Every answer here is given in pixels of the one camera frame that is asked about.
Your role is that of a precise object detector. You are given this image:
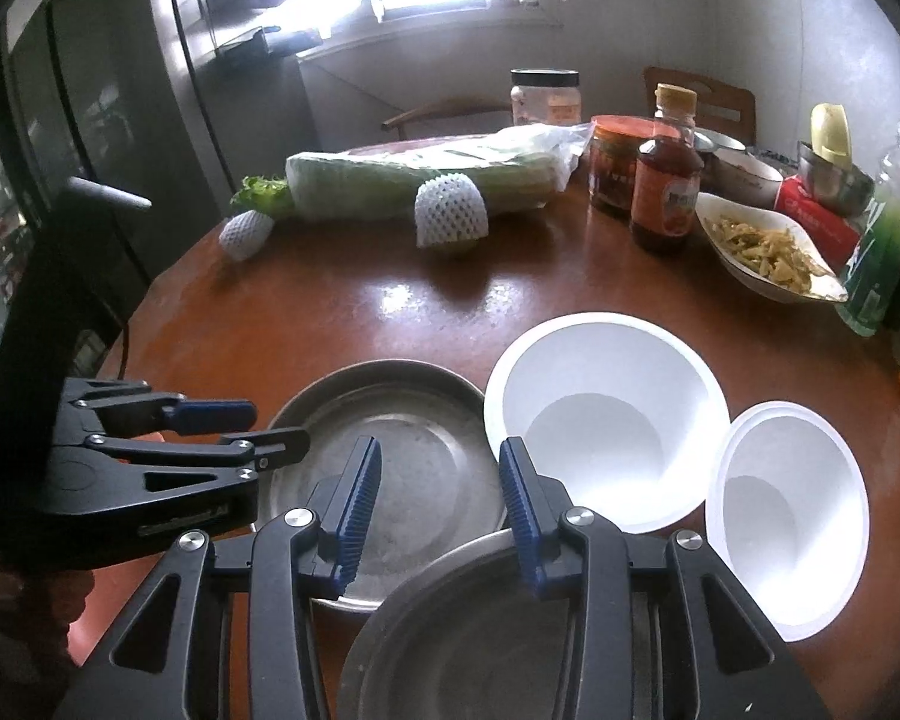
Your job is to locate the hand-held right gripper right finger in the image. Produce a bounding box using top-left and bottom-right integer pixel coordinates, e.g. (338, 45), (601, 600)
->
(499, 436), (833, 720)

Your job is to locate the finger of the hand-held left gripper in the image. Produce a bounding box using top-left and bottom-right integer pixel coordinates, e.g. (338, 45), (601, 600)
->
(45, 426), (310, 522)
(64, 379), (258, 437)

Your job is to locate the wooden chair with curved rail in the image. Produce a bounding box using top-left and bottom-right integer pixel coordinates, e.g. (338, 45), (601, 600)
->
(381, 96), (512, 137)

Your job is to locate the large white bowl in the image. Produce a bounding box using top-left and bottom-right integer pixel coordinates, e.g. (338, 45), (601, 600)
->
(484, 311), (730, 536)

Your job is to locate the wall rack with items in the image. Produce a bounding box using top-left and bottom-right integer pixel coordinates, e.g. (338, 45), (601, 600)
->
(161, 0), (293, 68)

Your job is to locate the white dish with food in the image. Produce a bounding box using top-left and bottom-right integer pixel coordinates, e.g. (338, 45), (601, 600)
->
(694, 191), (850, 306)

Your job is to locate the dark refrigerator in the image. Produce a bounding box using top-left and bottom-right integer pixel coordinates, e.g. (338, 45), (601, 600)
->
(0, 0), (226, 331)

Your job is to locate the napa cabbage in plastic bag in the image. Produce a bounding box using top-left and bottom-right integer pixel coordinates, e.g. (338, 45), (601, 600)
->
(285, 126), (582, 222)

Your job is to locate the clear jar with black lid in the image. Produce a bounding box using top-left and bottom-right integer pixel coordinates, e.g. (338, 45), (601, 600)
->
(510, 67), (582, 128)

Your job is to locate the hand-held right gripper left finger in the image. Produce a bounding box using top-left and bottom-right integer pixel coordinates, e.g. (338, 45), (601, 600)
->
(52, 435), (383, 720)

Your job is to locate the yellow cup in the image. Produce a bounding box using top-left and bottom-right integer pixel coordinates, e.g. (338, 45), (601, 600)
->
(810, 103), (854, 166)

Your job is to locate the white ceramic bowl with food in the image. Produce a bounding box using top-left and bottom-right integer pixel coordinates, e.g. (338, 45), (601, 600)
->
(709, 148), (785, 209)

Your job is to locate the deep metal plate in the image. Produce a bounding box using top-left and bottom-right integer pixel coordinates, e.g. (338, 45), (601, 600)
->
(335, 529), (661, 720)

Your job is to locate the small fruit in foam net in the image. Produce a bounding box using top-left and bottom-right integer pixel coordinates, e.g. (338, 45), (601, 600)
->
(219, 214), (272, 263)

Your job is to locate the wooden chair with backrest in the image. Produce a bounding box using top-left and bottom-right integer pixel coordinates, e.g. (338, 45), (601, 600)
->
(643, 66), (757, 147)

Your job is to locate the large steel bowl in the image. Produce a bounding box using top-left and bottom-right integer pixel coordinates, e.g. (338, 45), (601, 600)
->
(692, 129), (747, 158)

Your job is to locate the green lettuce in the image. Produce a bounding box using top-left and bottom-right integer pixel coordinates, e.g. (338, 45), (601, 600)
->
(230, 174), (295, 217)

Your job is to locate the small steel bowl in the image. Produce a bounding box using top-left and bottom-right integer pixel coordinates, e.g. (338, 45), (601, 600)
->
(797, 141), (876, 217)

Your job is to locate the red box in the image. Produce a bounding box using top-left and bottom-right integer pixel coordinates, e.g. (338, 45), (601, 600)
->
(774, 174), (863, 271)

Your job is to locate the large fruit in foam net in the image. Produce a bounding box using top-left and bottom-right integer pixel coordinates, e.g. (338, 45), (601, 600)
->
(414, 171), (490, 252)

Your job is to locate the small white bowl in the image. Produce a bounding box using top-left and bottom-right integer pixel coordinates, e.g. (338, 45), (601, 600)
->
(705, 400), (869, 644)

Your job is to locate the green plastic bottle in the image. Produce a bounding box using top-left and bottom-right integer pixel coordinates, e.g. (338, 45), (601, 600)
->
(834, 116), (900, 338)

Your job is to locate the red sauce jar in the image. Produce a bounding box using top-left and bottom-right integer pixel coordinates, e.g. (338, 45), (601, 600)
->
(587, 115), (657, 218)

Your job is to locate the brown sauce bottle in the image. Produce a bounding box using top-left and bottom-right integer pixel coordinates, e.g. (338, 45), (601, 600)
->
(630, 84), (704, 256)

